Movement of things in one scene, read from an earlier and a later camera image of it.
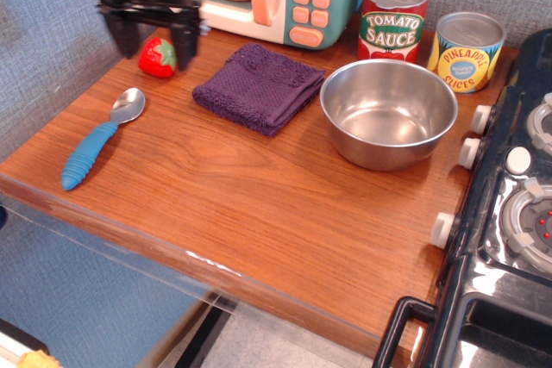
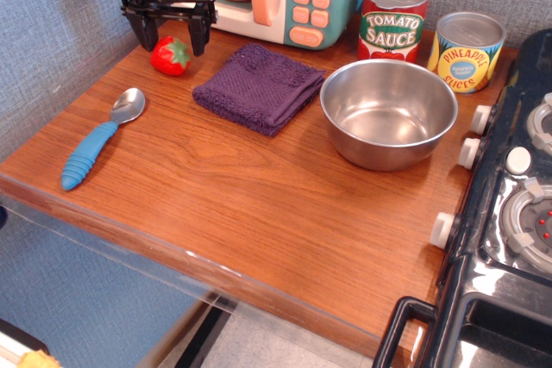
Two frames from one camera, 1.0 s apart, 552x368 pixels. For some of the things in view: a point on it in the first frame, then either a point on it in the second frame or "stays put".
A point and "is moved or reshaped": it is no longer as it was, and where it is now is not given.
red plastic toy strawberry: x=157 y=57 is moved or reshaped
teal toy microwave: x=304 y=1 stays put
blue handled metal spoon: x=128 y=104 stays put
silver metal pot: x=385 y=115 stays put
